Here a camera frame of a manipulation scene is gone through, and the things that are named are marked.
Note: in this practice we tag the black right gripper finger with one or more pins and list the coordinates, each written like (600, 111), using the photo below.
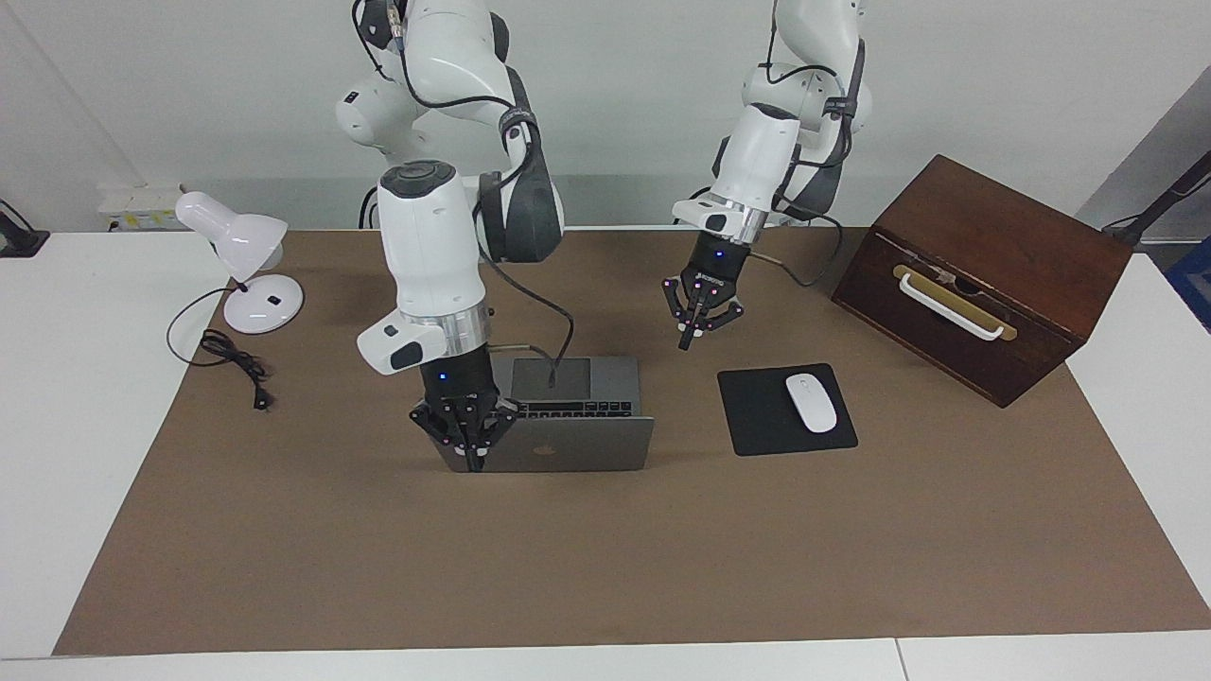
(494, 427)
(445, 430)

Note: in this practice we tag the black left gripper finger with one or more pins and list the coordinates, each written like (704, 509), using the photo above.
(683, 312)
(721, 310)

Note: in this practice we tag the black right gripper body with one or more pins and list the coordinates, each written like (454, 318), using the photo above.
(459, 378)

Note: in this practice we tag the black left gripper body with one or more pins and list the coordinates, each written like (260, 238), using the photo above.
(717, 260)

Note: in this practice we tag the grey aluminium laptop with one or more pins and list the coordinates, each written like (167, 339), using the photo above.
(577, 445)

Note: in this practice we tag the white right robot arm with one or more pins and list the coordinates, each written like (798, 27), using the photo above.
(430, 246)

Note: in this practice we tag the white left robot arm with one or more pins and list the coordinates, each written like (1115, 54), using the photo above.
(762, 156)

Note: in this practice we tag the black mouse pad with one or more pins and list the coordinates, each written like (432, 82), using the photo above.
(757, 416)

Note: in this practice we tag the white computer mouse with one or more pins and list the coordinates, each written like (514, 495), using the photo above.
(812, 403)

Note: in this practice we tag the brown paper table cover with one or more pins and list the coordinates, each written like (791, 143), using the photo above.
(605, 558)

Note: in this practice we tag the white desk lamp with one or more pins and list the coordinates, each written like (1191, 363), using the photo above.
(248, 241)

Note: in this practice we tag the dark brown wooden box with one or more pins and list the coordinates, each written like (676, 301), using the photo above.
(1003, 236)

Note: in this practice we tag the white power strip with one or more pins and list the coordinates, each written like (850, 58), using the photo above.
(142, 208)

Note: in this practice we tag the black stand pole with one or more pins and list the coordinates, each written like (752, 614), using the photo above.
(1159, 203)

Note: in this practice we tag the black table clamp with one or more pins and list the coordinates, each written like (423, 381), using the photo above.
(19, 238)

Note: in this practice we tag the blue crate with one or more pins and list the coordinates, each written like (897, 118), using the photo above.
(1194, 284)

